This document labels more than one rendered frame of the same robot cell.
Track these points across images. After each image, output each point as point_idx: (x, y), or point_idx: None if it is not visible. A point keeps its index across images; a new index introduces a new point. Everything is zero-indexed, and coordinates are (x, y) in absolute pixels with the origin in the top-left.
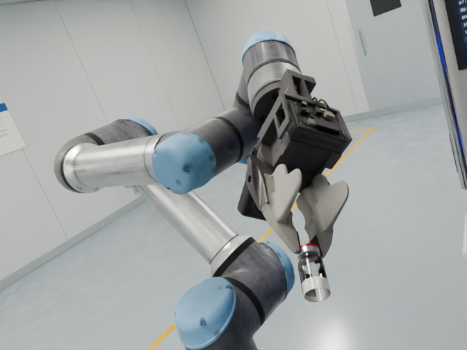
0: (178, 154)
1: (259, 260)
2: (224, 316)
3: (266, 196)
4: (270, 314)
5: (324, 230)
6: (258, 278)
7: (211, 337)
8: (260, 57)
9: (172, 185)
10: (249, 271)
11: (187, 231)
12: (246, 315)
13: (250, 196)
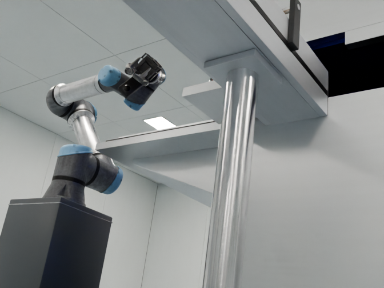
0: (110, 67)
1: (109, 161)
2: (84, 149)
3: (129, 64)
4: (99, 182)
5: (138, 75)
6: (104, 162)
7: (73, 152)
8: None
9: (102, 77)
10: (102, 159)
11: (85, 142)
12: (91, 162)
13: (124, 83)
